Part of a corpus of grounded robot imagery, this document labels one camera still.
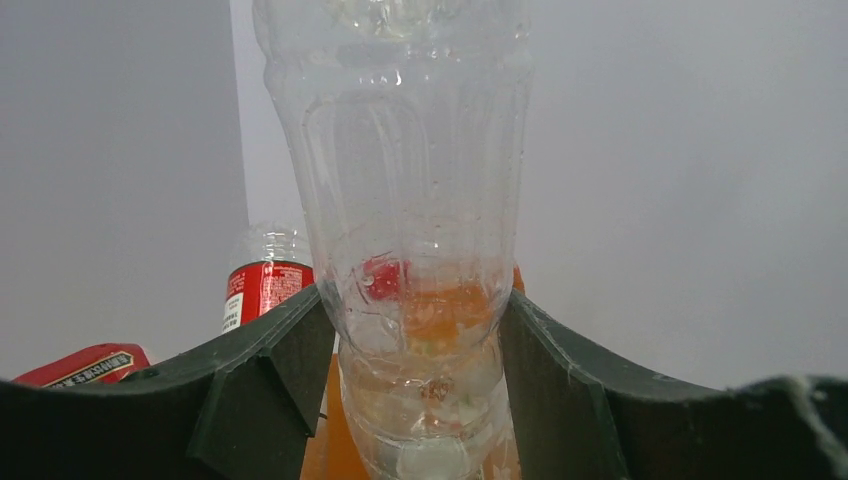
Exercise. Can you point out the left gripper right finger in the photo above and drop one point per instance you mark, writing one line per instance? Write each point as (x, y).
(581, 411)

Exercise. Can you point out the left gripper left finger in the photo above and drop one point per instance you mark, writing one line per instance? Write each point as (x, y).
(240, 406)

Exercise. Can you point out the red cap clear bottle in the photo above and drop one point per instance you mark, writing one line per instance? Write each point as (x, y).
(270, 263)

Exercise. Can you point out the red gold drink bottle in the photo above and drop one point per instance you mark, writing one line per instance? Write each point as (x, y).
(106, 363)

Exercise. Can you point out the crushed clear bottle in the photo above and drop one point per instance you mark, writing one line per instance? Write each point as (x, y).
(405, 122)

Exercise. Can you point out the orange cartoon plastic bin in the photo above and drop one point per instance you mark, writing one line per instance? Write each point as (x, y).
(338, 424)

